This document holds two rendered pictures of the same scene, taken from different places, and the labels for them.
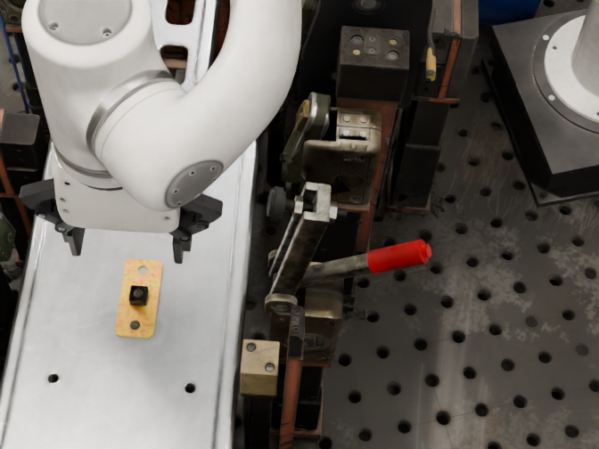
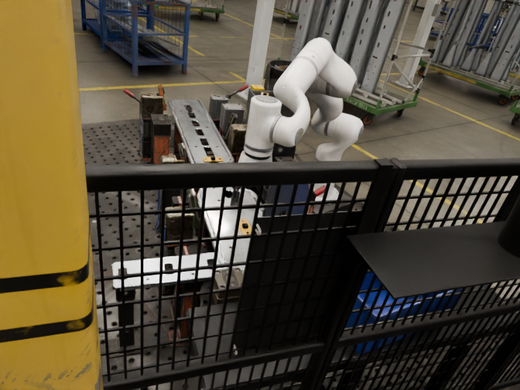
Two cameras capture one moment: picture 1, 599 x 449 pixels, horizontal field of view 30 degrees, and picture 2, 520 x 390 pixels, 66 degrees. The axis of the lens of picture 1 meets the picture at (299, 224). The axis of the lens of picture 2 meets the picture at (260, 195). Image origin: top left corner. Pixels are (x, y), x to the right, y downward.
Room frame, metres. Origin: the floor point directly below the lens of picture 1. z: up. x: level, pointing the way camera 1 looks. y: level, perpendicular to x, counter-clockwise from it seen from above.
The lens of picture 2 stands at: (-0.53, 0.54, 1.79)
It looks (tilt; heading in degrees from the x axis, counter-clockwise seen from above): 32 degrees down; 337
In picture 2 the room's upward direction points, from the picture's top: 10 degrees clockwise
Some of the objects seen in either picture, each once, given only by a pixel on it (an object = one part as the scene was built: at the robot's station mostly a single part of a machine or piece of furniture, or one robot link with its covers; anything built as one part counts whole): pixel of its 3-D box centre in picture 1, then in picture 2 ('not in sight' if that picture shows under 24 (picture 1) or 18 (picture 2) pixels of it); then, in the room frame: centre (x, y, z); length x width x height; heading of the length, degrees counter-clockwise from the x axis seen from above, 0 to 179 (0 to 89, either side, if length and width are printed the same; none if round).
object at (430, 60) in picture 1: (430, 39); not in sight; (0.74, -0.12, 1.09); 0.10 x 0.01 x 0.01; 1
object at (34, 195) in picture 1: (65, 194); not in sight; (0.46, 0.20, 1.19); 0.08 x 0.01 x 0.06; 91
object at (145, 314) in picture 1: (138, 296); (244, 226); (0.46, 0.15, 1.01); 0.08 x 0.04 x 0.01; 1
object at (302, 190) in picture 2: not in sight; (278, 237); (0.20, 0.16, 1.17); 0.12 x 0.01 x 0.34; 91
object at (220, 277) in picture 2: not in sight; (222, 325); (0.19, 0.27, 0.88); 0.08 x 0.08 x 0.36; 1
